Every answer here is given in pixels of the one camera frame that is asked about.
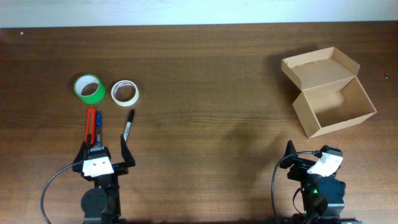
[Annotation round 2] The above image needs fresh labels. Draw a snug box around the blue pen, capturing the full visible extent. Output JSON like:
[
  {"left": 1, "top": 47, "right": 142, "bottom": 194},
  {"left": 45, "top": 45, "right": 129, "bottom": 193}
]
[{"left": 96, "top": 111, "right": 102, "bottom": 147}]

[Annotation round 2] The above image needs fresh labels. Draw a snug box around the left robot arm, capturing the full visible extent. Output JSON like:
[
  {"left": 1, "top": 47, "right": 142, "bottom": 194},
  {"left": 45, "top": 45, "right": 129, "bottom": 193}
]
[{"left": 72, "top": 135, "right": 136, "bottom": 224}]

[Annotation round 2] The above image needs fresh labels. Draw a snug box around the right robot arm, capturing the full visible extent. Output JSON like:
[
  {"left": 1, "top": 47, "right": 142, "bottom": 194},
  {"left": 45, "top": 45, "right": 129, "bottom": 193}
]
[{"left": 273, "top": 140, "right": 360, "bottom": 224}]

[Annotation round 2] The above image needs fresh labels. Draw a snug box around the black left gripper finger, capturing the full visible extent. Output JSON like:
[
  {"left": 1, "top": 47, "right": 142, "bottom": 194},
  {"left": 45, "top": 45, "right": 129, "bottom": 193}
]
[
  {"left": 121, "top": 135, "right": 134, "bottom": 165},
  {"left": 73, "top": 141, "right": 87, "bottom": 163}
]

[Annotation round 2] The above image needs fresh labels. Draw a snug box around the brown cardboard box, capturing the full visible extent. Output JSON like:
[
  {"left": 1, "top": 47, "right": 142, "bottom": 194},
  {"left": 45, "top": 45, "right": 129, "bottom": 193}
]
[{"left": 281, "top": 47, "right": 377, "bottom": 138}]

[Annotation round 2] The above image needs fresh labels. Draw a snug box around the green tape roll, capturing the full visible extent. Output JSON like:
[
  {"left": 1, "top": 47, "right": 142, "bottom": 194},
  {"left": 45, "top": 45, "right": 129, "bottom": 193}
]
[{"left": 73, "top": 74, "right": 106, "bottom": 105}]

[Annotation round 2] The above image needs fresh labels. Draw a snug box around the orange utility knife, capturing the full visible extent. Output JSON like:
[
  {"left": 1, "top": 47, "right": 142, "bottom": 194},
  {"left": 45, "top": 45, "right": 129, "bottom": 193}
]
[{"left": 85, "top": 108, "right": 96, "bottom": 144}]

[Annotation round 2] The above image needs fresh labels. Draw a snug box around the black and white marker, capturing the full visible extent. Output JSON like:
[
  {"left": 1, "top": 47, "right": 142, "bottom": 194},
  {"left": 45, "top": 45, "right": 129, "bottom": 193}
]
[{"left": 123, "top": 109, "right": 135, "bottom": 141}]

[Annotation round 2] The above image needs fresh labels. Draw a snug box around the white masking tape roll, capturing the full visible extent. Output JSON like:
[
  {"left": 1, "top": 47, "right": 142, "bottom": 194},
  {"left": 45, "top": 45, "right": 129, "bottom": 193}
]
[{"left": 111, "top": 80, "right": 139, "bottom": 107}]

